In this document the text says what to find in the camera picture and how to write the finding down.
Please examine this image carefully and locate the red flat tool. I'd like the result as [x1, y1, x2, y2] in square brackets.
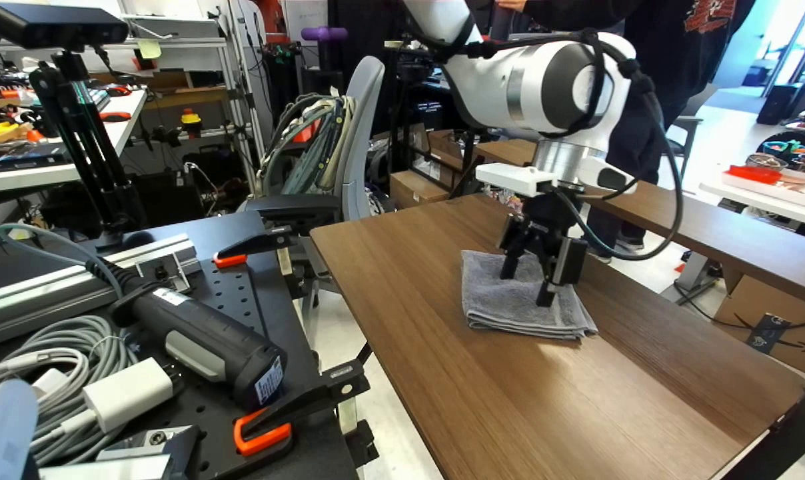
[725, 164, 787, 187]

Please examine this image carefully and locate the pale blue rounded object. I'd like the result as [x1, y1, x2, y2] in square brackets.
[0, 377, 42, 480]

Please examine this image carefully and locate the small cardboard box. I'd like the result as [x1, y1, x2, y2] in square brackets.
[387, 168, 456, 215]

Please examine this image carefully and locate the black handheld power tool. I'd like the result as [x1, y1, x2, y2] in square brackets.
[117, 287, 291, 415]

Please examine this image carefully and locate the grey cable bundle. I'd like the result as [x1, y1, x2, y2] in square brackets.
[0, 312, 145, 467]

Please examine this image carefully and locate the white power adapter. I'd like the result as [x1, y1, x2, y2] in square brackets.
[79, 355, 179, 435]

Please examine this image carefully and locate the white side table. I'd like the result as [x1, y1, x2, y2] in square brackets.
[699, 157, 805, 236]

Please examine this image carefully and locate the black clamp orange tip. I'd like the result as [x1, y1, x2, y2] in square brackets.
[209, 225, 300, 276]

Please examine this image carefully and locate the black stereo camera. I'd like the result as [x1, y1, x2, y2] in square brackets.
[0, 0, 129, 55]

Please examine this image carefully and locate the white cluttered workbench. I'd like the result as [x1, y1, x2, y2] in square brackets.
[0, 84, 149, 200]

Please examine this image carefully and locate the grey office chair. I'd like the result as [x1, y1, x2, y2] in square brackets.
[239, 55, 389, 229]

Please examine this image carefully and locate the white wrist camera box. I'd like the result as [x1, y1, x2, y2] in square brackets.
[472, 164, 556, 200]

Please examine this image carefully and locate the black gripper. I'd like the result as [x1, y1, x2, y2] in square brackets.
[499, 189, 595, 311]

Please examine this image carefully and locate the purple cylinder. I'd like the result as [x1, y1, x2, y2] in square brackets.
[297, 24, 352, 45]

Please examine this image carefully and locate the grey cloth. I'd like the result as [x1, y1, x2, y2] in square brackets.
[459, 249, 600, 345]

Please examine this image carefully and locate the cable bundle on chair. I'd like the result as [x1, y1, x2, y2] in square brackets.
[253, 92, 353, 200]

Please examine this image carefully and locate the large cardboard box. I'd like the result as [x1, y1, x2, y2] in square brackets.
[709, 273, 805, 379]

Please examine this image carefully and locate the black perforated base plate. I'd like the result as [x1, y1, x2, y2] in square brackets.
[98, 208, 376, 480]

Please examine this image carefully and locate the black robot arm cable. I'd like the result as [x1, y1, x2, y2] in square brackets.
[556, 29, 687, 267]

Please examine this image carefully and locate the aluminium extrusion rail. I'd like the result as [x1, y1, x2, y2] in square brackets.
[0, 232, 201, 352]

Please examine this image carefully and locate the black clamp orange handle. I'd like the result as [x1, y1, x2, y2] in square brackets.
[229, 347, 376, 461]

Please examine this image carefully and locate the black camera tripod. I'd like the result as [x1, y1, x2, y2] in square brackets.
[27, 48, 149, 240]

